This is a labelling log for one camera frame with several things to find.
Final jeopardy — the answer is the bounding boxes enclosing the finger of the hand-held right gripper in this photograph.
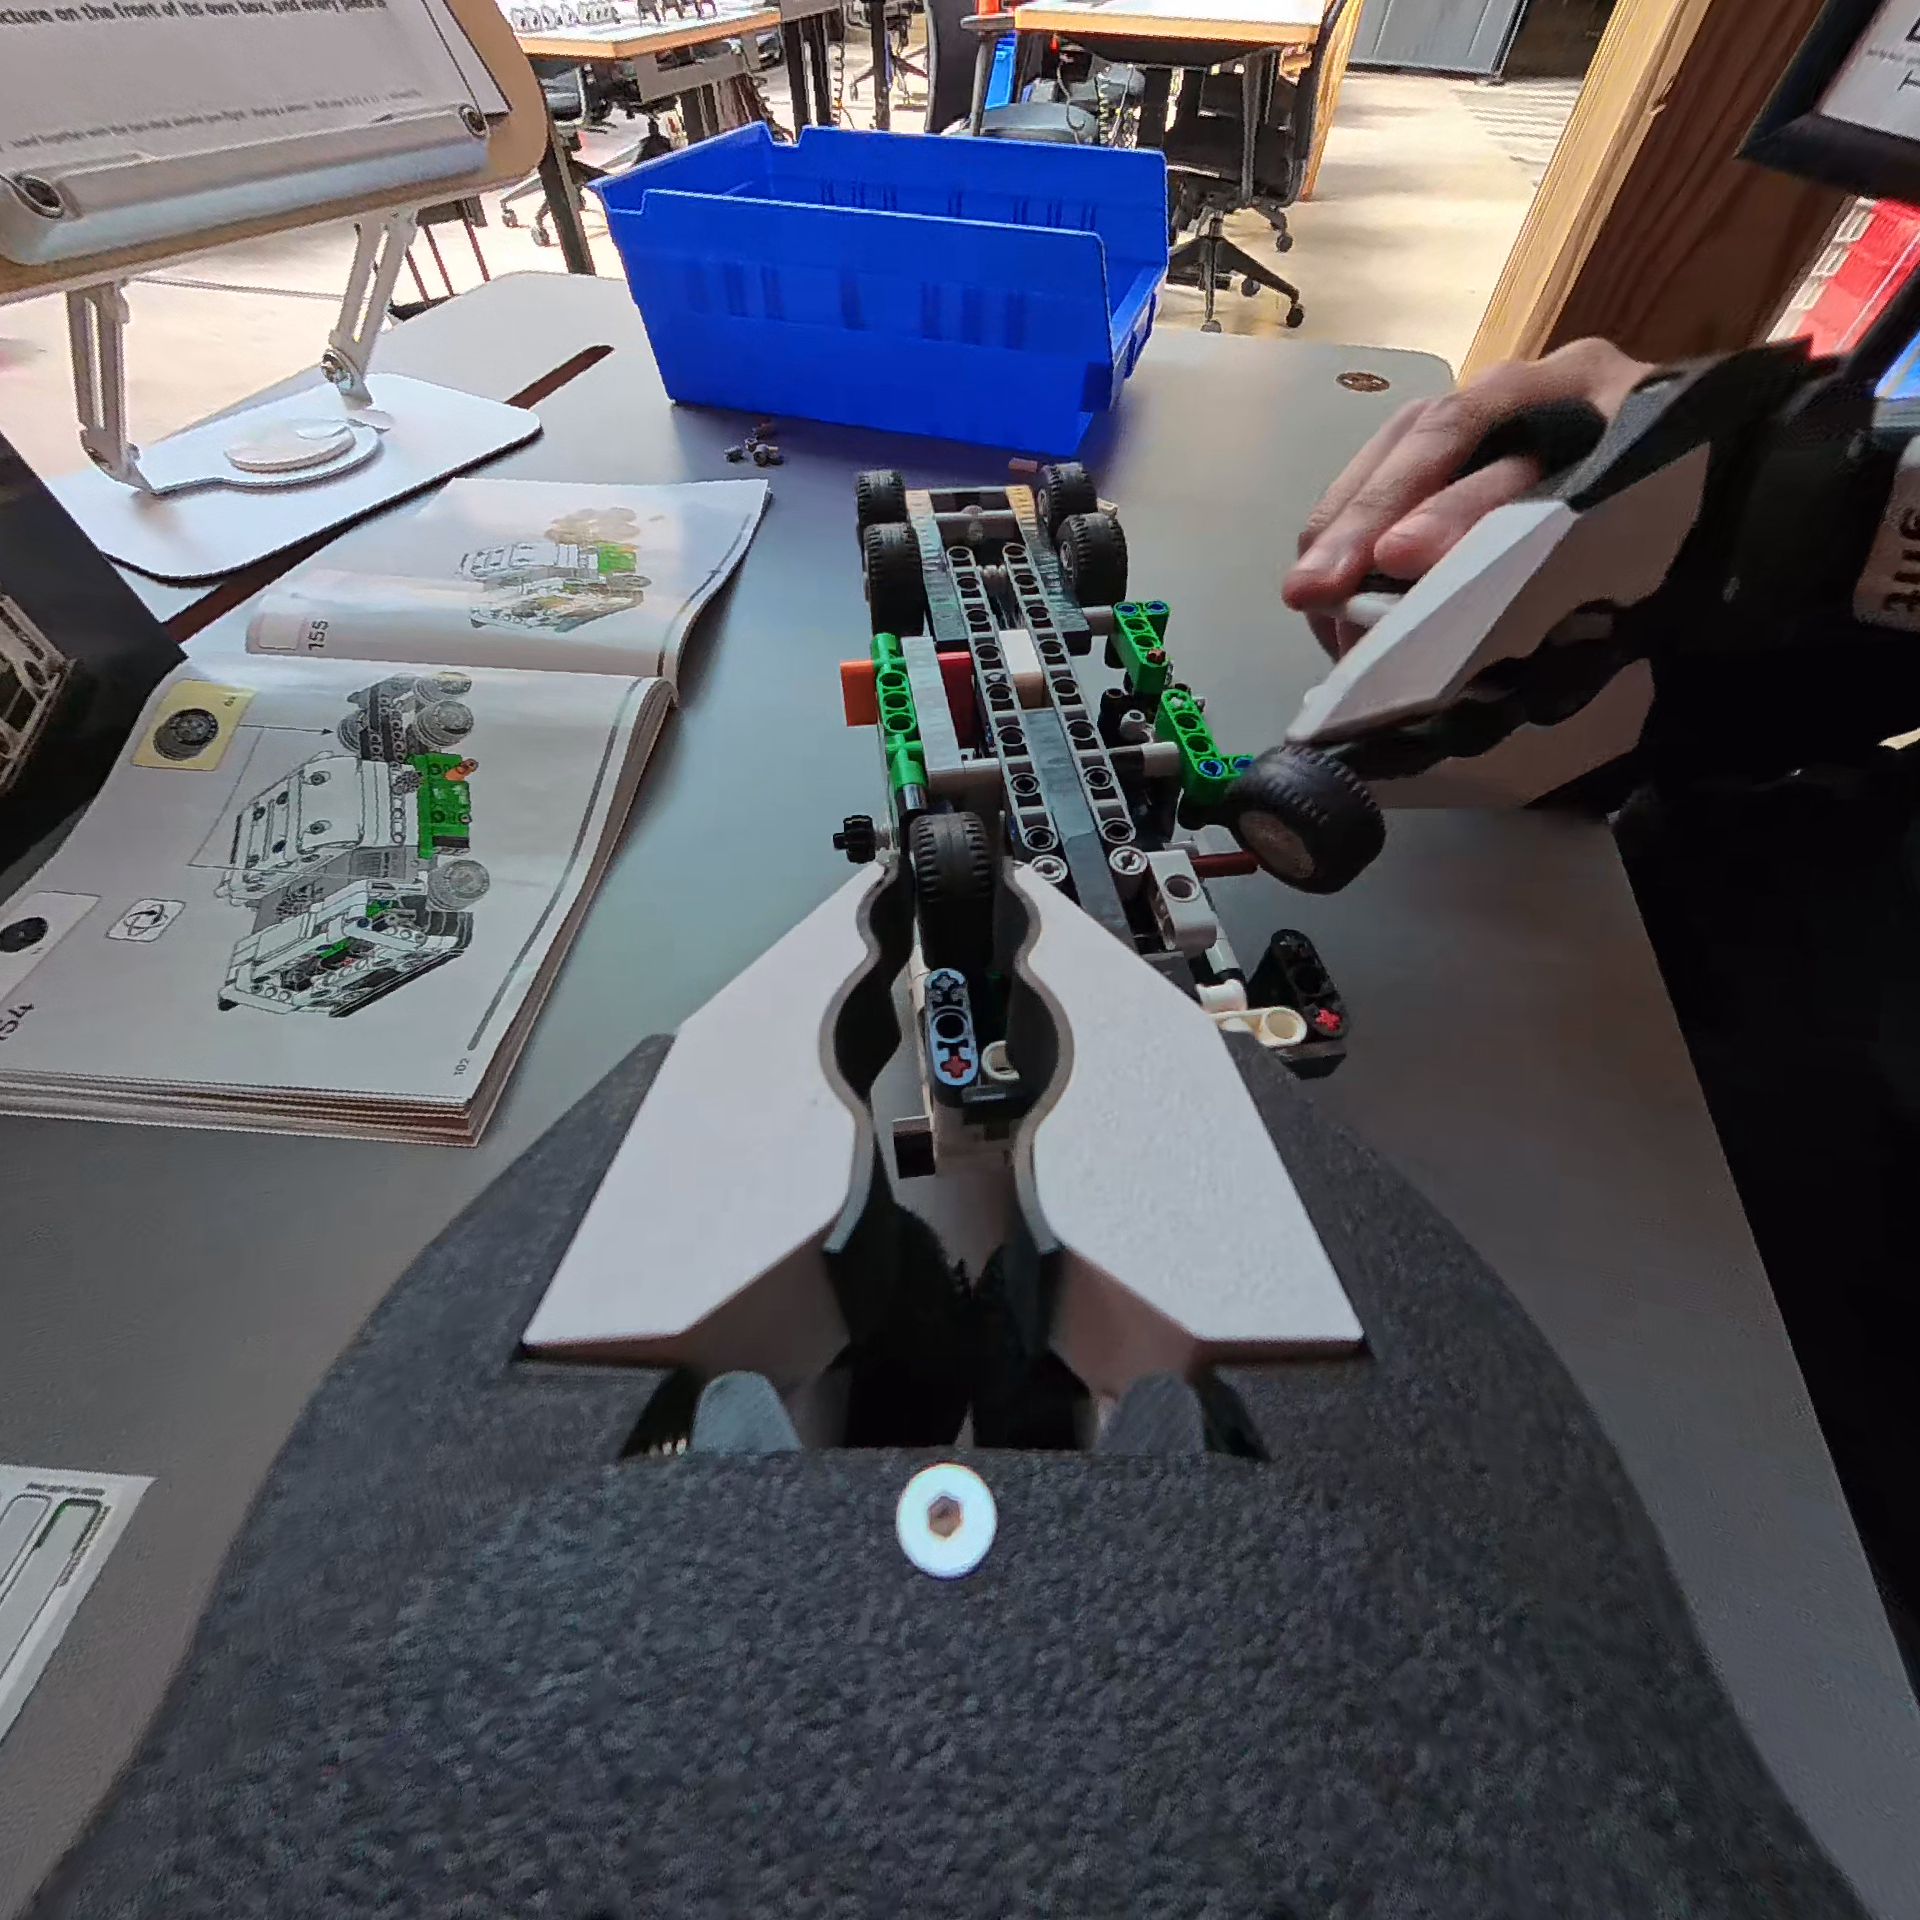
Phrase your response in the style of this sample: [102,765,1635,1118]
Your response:
[1281,497,1640,752]
[1351,655,1654,816]

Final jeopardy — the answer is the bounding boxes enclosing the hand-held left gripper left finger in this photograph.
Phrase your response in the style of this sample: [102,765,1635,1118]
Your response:
[521,862,909,1395]

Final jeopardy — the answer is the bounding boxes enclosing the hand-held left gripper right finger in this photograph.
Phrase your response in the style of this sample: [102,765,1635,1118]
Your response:
[999,863,1368,1407]

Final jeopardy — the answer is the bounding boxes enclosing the black lego wheel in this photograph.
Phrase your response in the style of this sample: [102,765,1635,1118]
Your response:
[1218,743,1384,895]

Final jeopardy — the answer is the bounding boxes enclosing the lego truck chassis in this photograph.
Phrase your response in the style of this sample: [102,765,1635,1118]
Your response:
[832,461,1349,1190]

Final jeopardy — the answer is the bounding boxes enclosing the lego instruction booklet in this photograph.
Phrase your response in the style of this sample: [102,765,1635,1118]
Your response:
[0,477,774,1149]

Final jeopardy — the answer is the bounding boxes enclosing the lego sticker sheet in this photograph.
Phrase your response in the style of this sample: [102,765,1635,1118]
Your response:
[0,1462,155,1748]

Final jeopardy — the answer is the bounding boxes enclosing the lego set box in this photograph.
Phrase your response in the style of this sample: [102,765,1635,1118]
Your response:
[0,435,189,909]

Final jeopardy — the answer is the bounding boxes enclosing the person's right hand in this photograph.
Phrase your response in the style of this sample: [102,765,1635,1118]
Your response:
[1281,336,1663,657]

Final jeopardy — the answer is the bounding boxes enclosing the red storage bins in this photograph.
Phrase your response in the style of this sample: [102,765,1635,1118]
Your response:
[1768,195,1920,361]

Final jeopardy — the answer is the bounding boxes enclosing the person's black clothing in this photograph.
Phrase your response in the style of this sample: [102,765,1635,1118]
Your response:
[1610,719,1920,1920]

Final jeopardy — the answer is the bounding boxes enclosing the black framed paper sign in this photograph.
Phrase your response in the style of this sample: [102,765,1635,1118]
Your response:
[1736,0,1920,196]

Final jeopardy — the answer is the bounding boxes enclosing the black office chair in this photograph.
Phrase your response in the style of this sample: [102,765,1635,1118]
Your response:
[1161,36,1309,336]

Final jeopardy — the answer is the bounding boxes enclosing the blue plastic bin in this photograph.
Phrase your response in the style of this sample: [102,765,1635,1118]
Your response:
[589,123,1171,460]

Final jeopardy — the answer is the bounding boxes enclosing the wooden top table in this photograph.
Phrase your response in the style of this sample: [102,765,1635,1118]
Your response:
[1011,0,1338,203]
[515,0,789,271]

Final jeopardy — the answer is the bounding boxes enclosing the white metal sign stand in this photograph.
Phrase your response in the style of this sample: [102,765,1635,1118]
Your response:
[0,104,543,579]

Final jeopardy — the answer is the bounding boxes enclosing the wooden wall panel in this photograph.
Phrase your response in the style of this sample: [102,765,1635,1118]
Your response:
[1463,0,1853,396]

